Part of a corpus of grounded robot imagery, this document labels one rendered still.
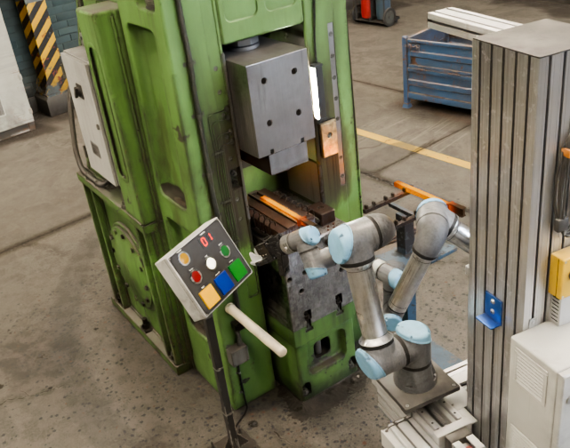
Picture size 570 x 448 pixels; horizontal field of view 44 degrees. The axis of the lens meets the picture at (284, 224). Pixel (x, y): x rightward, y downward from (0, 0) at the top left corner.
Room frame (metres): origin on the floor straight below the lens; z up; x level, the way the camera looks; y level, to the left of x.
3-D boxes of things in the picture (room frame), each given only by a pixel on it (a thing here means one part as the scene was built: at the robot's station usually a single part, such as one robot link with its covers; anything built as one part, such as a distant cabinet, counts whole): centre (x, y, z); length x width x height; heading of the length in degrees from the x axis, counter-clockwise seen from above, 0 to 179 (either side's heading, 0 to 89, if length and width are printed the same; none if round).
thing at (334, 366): (3.02, 0.01, 0.23); 0.55 x 0.37 x 0.47; 31
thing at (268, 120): (3.01, 0.02, 1.56); 0.42 x 0.39 x 0.40; 31
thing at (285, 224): (2.99, 0.05, 0.96); 0.42 x 0.20 x 0.09; 31
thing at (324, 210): (2.95, -0.18, 0.95); 0.12 x 0.08 x 0.06; 31
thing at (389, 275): (2.30, -0.39, 0.98); 0.11 x 0.08 x 0.09; 31
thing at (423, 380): (1.89, -0.39, 0.87); 0.15 x 0.15 x 0.10
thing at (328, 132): (3.08, -0.26, 1.27); 0.09 x 0.02 x 0.17; 121
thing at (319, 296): (3.02, 0.01, 0.69); 0.56 x 0.38 x 0.45; 31
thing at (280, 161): (2.99, 0.05, 1.32); 0.42 x 0.20 x 0.10; 31
